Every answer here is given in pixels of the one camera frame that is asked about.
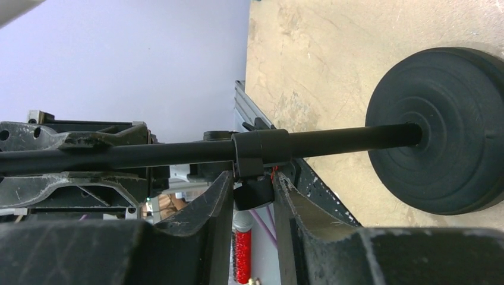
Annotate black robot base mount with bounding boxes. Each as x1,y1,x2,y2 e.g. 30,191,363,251
285,159,361,227

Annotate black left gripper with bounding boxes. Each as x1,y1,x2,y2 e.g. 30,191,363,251
0,121,237,221

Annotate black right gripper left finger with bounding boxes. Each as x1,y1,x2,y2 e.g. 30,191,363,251
1,171,234,284

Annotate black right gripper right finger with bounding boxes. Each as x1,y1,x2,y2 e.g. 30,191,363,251
273,172,503,284

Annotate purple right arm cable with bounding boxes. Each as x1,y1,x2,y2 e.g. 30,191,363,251
249,206,278,249

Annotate black microphone stand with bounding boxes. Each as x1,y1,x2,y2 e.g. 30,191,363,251
1,47,503,215

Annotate aluminium table edge rail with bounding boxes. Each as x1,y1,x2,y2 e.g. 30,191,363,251
234,80,274,132

